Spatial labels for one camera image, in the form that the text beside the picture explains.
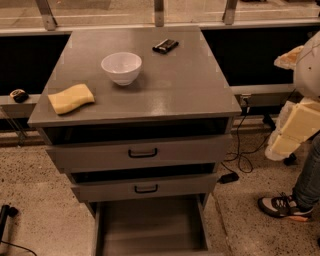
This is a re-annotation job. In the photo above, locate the black tape measure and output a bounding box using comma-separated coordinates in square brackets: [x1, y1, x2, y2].
[10, 89, 29, 103]

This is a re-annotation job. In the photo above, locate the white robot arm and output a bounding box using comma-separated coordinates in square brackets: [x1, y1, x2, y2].
[265, 31, 320, 161]

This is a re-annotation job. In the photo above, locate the grey drawer cabinet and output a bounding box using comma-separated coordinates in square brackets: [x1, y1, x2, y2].
[27, 25, 243, 214]

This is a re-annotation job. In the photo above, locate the grey open bottom drawer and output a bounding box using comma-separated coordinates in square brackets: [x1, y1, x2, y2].
[92, 195, 213, 256]

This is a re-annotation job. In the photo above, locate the grey window ledge rail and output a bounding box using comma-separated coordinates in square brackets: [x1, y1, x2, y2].
[0, 19, 320, 119]

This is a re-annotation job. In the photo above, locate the black power adapter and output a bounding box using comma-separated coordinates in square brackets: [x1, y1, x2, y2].
[218, 173, 239, 184]

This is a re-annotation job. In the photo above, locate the black snack bar packet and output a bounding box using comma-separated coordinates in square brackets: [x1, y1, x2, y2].
[152, 39, 179, 54]

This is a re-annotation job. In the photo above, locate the yellow sponge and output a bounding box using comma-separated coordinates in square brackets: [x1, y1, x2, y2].
[48, 84, 95, 115]

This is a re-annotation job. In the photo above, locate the black stand at left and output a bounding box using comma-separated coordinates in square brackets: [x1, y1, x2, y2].
[0, 204, 38, 256]

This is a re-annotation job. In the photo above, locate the person leg in jeans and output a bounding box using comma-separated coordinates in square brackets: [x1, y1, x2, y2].
[293, 134, 320, 210]

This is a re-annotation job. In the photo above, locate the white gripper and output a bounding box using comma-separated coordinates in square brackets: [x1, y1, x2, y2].
[264, 45, 320, 162]

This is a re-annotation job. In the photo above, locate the white bowl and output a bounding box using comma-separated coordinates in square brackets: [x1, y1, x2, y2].
[101, 52, 142, 86]

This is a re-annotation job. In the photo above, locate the grey black sneaker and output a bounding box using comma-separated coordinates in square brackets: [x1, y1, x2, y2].
[258, 195, 313, 222]

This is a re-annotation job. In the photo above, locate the grey middle drawer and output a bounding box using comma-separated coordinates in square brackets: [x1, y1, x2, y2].
[71, 174, 217, 202]

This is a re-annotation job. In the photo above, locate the grey top drawer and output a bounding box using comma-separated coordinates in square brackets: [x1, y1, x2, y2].
[47, 134, 232, 173]

